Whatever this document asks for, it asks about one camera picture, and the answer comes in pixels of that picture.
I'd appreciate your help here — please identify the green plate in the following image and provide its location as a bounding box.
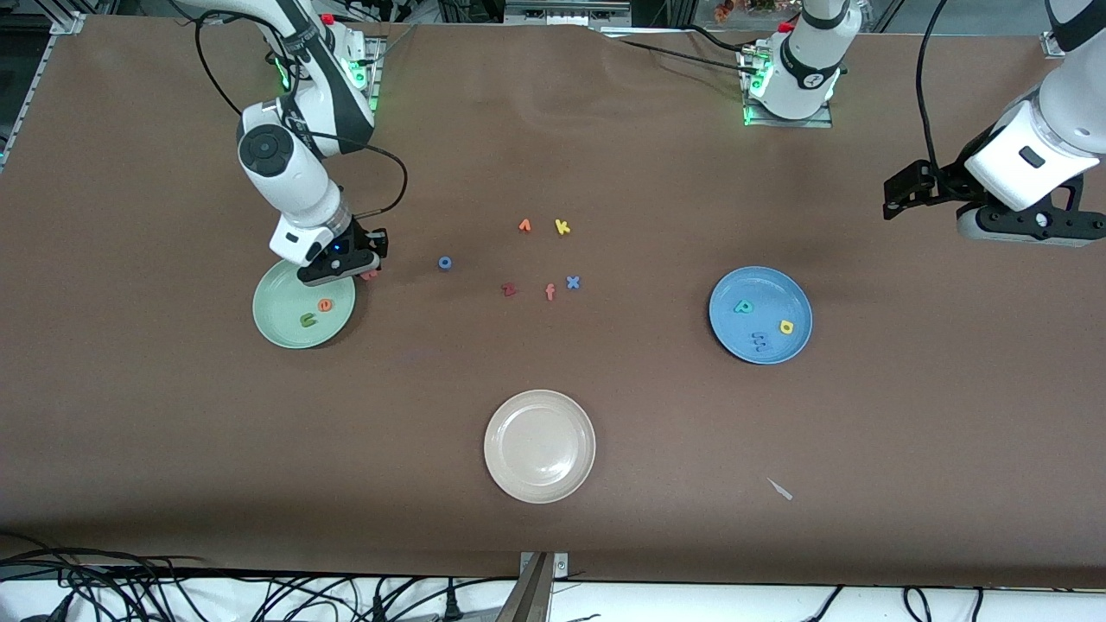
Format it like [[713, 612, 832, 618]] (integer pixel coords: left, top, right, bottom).
[[252, 255, 357, 350]]

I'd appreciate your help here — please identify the blue plate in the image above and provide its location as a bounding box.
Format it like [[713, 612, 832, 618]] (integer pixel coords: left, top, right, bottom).
[[709, 266, 814, 365]]

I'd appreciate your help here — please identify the brown table cover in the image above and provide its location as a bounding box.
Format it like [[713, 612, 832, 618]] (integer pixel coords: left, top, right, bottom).
[[0, 16, 1106, 588]]

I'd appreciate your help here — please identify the beige plate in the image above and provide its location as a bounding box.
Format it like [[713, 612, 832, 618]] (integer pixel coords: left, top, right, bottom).
[[483, 389, 597, 505]]

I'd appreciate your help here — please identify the grey background equipment box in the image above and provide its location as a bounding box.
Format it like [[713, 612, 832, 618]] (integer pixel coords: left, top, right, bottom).
[[504, 0, 632, 27]]

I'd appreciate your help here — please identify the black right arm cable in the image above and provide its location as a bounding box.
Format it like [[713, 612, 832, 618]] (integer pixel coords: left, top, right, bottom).
[[194, 9, 409, 219]]

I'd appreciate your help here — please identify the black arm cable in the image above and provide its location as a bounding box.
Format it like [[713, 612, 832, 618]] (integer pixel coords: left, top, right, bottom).
[[916, 0, 951, 169], [194, 9, 409, 219]]

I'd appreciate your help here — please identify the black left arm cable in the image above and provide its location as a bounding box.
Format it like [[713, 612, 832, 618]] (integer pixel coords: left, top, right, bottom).
[[916, 0, 951, 169]]

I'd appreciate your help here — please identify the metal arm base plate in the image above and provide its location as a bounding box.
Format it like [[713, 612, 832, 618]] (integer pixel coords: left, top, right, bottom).
[[743, 48, 835, 129], [288, 35, 383, 118]]

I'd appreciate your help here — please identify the thin black table cable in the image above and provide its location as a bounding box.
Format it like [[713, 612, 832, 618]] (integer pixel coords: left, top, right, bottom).
[[605, 33, 761, 70]]

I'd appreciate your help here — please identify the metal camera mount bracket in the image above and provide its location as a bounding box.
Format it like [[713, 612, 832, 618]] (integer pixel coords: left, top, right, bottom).
[[494, 551, 571, 622]]

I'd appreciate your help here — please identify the tangled black cable bundle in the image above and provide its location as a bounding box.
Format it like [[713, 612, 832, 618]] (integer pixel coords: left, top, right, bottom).
[[0, 536, 519, 622]]

